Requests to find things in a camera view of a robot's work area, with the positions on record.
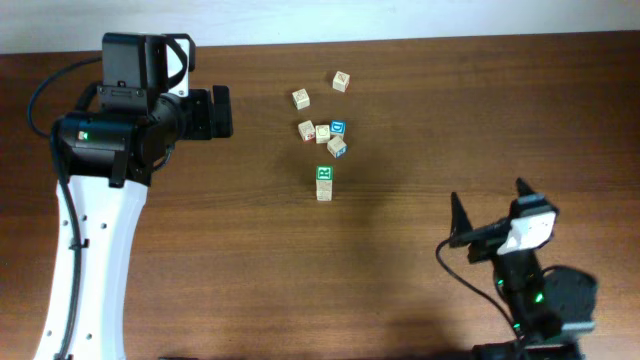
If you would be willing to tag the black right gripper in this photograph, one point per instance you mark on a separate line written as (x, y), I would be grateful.
(484, 247)

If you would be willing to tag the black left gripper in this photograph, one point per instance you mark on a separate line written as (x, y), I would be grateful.
(207, 118)

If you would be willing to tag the green-edged wooden block 6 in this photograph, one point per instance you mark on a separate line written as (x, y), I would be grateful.
(324, 173)

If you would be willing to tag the yellow wooden block 7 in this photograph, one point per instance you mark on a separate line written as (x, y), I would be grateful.
(324, 190)

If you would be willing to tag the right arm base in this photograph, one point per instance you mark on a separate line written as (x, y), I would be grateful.
(511, 351)

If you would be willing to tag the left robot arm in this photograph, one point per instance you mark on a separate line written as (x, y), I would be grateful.
(105, 151)

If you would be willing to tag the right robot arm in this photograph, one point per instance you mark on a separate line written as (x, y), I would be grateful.
(548, 309)

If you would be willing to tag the green R wooden block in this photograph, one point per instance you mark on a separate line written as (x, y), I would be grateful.
(301, 99)

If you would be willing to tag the wooden block K baseball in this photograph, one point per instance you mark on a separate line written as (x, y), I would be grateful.
(307, 130)

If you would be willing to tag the wooden block apple red letter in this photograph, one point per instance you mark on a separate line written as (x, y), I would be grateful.
(322, 134)

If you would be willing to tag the blue D wooden block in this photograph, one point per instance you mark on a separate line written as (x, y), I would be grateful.
(337, 128)

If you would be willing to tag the wooden block number 1 car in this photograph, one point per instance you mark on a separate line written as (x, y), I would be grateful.
(337, 147)

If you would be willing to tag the wooden block number 2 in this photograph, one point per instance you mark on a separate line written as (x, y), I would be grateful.
(341, 81)

